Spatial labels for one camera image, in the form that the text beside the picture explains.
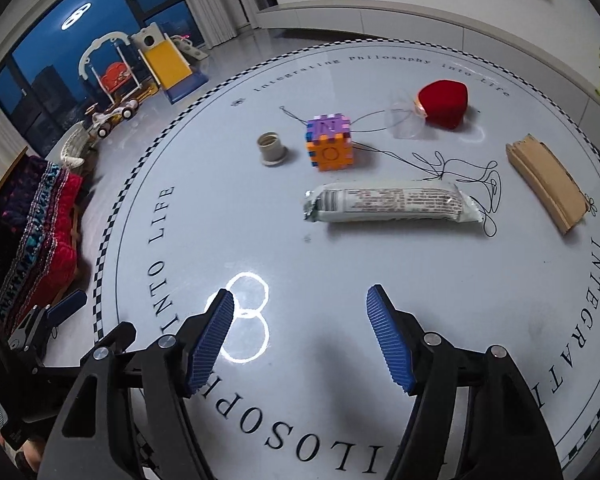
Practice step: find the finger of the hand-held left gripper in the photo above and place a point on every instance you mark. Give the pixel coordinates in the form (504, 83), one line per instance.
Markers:
(67, 307)

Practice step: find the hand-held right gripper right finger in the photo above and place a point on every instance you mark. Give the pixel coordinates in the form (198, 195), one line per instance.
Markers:
(387, 340)

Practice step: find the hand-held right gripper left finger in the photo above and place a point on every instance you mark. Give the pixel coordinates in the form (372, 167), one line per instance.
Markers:
(212, 340)

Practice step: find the silver snack wrapper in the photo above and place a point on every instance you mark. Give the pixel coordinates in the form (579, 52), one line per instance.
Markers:
(390, 202)

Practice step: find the colourful blanket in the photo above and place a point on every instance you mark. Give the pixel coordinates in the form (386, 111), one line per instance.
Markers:
(35, 230)

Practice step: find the white basket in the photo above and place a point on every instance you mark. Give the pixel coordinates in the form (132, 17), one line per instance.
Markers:
(75, 147)

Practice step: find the black thread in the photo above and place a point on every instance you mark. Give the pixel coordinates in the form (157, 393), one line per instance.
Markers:
(442, 165)

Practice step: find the toy car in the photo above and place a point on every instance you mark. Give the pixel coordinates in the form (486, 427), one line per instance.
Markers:
(112, 117)

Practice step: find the foam puzzle cube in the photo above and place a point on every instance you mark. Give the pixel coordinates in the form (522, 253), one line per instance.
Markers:
(330, 152)

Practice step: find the grey plastic cap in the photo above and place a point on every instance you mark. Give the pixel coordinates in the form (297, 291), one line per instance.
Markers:
(272, 149)

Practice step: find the brown cardboard piece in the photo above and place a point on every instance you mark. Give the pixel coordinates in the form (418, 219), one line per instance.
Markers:
(547, 180)

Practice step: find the toy swing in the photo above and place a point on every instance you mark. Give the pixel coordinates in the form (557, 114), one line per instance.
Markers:
(115, 72)

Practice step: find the red velvet box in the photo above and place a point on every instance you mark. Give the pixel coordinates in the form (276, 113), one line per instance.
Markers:
(445, 102)

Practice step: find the yellow toy slide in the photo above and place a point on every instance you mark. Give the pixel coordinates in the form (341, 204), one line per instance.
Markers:
(167, 62)

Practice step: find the grey curtain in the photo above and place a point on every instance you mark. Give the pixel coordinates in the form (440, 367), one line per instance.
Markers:
(210, 0)

